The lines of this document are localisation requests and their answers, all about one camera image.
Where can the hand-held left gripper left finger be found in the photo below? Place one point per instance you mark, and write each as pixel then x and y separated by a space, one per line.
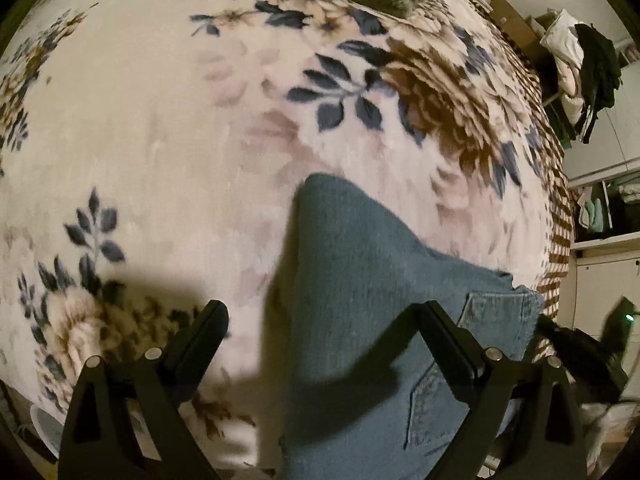
pixel 200 340

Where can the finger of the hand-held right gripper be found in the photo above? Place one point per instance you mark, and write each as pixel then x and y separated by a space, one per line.
pixel 555 332

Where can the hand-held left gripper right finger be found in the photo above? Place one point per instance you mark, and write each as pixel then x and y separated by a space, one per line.
pixel 445 345

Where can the light blue jeans pants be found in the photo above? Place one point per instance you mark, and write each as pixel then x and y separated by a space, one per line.
pixel 350 270

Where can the brown checkered bed sheet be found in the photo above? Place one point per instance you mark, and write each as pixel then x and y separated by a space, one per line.
pixel 560 220

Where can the white wardrobe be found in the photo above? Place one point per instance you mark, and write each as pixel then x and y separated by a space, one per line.
pixel 600 160

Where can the floral bed blanket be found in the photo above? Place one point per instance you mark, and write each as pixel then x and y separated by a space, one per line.
pixel 175 160

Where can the dark green bag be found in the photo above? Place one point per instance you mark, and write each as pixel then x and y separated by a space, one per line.
pixel 562 127

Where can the white clothes pile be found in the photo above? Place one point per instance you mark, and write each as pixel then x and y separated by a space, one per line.
pixel 562 55

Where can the large brown cardboard box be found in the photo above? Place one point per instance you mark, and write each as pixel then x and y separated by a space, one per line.
pixel 515 20

